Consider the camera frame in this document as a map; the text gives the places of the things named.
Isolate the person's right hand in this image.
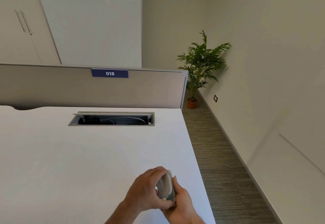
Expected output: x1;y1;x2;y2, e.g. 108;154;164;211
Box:
162;176;204;224

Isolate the person's left hand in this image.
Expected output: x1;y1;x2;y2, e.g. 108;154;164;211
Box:
123;166;176;212

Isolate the small grey case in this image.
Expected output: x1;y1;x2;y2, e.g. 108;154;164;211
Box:
156;170;176;202

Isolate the person's left forearm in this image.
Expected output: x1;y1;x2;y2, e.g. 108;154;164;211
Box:
105;201;134;224

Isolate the grey baseboard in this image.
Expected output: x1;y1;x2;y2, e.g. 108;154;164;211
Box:
197;89;281;224

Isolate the green potted palm plant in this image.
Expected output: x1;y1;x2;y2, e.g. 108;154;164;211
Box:
176;30;231;102

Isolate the blue label plate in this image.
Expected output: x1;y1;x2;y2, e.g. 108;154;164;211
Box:
91;68;129;78

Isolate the grey desk partition panel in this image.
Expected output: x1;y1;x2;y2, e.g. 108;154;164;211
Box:
0;63;188;110

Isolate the white glass board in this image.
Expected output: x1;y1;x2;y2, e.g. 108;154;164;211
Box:
33;0;142;68

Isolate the beige cabinet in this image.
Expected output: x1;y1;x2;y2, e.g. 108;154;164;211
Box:
0;0;62;65

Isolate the white cable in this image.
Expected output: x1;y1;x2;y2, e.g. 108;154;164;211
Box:
100;116;149;125

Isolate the grey desk cable tray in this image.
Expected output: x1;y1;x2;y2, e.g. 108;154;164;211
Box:
68;111;155;127

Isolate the black cable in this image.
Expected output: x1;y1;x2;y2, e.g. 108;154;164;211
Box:
78;115;100;125

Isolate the metal cabinet handle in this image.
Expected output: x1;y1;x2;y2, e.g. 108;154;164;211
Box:
20;10;32;35
14;10;26;33

